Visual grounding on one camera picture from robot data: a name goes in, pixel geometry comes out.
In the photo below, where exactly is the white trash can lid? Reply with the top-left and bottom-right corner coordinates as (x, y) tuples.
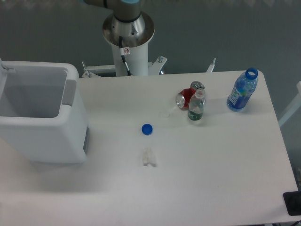
(0, 60), (16, 96)

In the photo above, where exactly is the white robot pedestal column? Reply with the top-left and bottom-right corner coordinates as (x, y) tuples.
(111, 44), (149, 77)

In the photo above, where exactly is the blue plastic drink bottle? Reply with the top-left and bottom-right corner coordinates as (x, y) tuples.
(227, 67), (258, 112)

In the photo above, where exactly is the white frame at right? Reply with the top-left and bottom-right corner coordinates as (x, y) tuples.
(278, 81), (301, 128)

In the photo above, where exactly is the black device at edge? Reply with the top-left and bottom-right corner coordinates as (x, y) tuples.
(283, 191), (301, 216)

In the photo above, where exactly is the white pedestal foot bracket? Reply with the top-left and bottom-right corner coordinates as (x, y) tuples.
(81, 56), (167, 78)

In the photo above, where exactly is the blue bottle cap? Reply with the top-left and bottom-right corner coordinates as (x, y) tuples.
(141, 123), (153, 136)

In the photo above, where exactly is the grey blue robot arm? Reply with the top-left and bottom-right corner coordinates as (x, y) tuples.
(83, 0), (155, 48)

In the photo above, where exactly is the crushed red soda can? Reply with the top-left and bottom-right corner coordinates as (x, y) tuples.
(175, 81), (205, 110)

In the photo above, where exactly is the white trash can body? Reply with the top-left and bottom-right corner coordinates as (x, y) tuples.
(0, 61), (89, 163)

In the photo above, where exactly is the clear green label bottle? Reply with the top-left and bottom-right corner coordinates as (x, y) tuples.
(188, 88), (206, 121)

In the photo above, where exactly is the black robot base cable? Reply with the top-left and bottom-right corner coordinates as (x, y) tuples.
(119, 35), (134, 77)

